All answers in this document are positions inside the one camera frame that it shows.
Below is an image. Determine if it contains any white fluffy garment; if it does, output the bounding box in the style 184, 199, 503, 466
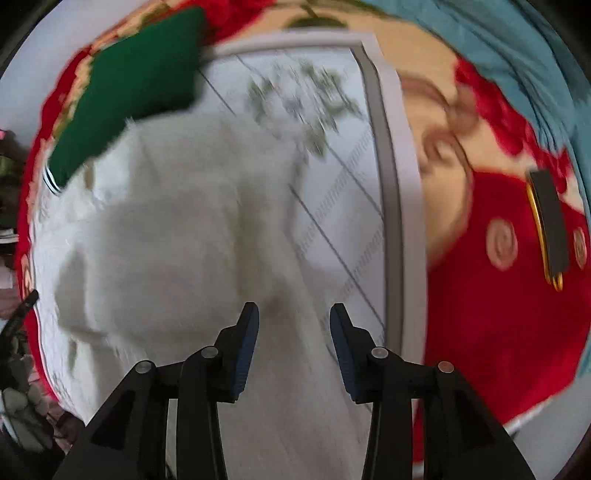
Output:
54, 112, 370, 480

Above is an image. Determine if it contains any green cloth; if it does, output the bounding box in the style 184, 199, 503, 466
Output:
48, 6, 206, 187

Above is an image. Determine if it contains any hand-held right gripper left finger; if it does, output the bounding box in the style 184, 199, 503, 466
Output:
53, 302, 260, 480

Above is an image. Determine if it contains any white patterned bed sheet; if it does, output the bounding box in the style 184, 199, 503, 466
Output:
28, 32, 428, 480

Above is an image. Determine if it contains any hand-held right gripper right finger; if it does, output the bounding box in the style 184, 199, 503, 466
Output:
329, 303, 536, 480

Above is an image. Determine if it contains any black phone with gold edge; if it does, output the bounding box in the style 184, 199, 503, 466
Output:
527, 170, 570, 291

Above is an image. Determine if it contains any red floral printed blanket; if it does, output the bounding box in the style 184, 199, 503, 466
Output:
14, 0, 591, 467

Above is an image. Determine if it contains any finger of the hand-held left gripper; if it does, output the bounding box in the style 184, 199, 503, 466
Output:
0, 290, 40, 344

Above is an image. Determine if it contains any teal blanket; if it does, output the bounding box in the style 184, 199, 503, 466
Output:
365, 0, 591, 217

